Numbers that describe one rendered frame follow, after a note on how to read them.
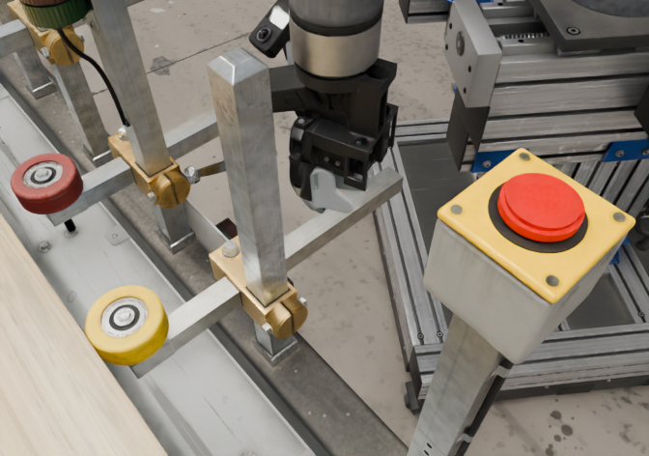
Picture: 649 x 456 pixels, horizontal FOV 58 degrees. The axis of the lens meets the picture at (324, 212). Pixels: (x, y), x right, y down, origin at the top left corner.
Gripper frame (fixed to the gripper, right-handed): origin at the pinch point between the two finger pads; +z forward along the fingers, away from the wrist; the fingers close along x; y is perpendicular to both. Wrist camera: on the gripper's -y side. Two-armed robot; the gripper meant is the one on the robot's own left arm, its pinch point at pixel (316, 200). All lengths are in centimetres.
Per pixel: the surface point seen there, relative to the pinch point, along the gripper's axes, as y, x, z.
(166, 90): -117, 97, 94
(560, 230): 22.7, -18.3, -28.5
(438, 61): -30, 162, 95
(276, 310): -0.3, -9.6, 9.8
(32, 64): -71, 19, 17
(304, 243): -2.3, 1.0, 10.6
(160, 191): -22.6, -1.7, 8.2
